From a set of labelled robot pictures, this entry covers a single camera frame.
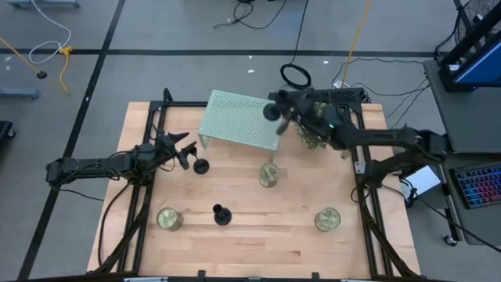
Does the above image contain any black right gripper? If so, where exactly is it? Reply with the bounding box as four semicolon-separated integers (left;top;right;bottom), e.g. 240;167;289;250
268;89;338;136

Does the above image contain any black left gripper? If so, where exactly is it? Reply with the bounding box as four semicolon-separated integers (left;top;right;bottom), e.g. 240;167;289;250
135;132;198;173

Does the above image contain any black candle stick holder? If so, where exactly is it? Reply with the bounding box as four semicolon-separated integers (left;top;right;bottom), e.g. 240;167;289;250
262;102;293;122
191;150;211;175

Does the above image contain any glass jar candle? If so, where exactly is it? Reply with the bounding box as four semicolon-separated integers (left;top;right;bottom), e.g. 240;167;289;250
258;162;281;189
156;206;185;232
314;207;342;233

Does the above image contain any green mesh metal shelf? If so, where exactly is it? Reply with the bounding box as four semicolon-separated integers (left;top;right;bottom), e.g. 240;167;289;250
196;89;282;165

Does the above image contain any black perforated control box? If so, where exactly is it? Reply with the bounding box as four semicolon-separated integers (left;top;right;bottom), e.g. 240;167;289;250
312;87;372;105

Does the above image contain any black lid on table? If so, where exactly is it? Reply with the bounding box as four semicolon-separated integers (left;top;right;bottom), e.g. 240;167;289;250
212;203;232;226

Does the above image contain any white box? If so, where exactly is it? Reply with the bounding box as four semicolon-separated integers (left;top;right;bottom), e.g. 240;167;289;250
399;164;442;197

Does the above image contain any yellow rod with black tip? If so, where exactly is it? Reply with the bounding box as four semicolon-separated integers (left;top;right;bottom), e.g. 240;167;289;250
0;36;49;81

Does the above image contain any grey stand foot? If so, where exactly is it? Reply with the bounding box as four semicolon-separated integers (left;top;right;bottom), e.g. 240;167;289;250
6;0;81;10
0;88;40;100

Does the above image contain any black object at edge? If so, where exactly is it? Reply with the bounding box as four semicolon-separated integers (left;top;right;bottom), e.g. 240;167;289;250
0;120;16;143

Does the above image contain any grey desk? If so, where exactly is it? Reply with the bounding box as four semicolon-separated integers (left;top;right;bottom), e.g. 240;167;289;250
422;58;501;247

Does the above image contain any computer monitor blue screen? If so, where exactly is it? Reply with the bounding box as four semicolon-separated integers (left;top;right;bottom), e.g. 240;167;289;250
438;11;501;93

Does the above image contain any black floor fan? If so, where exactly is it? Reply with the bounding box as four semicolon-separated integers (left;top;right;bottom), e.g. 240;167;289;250
452;0;501;45

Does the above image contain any backlit rainbow keyboard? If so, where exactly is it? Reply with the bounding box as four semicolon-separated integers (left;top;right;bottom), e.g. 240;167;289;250
449;161;501;210

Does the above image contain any coiled black cable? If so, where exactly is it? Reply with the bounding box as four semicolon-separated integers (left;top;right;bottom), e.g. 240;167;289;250
279;0;313;91

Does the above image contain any black aluminium frame rail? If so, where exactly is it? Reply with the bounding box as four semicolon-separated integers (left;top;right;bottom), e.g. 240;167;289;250
92;87;209;275
346;102;423;280

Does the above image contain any looped black floor cable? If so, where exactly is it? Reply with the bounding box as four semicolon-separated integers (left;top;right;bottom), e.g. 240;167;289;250
212;0;289;31

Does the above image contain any long yellow cable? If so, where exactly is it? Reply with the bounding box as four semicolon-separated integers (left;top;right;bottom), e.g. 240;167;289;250
341;0;373;88

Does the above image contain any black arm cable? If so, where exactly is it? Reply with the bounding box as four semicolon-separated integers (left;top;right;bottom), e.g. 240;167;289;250
96;181;132;268

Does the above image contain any thin black cable bundle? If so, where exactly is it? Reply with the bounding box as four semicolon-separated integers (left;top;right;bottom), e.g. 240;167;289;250
332;56;431;130

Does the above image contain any short yellow cable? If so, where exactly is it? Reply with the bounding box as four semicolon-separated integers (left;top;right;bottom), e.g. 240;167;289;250
58;45;74;94

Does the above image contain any white floor cable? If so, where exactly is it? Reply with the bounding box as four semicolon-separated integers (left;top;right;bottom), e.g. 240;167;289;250
28;0;73;65

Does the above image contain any black desk cable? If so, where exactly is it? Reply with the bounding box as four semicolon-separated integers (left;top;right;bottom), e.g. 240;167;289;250
405;187;501;254

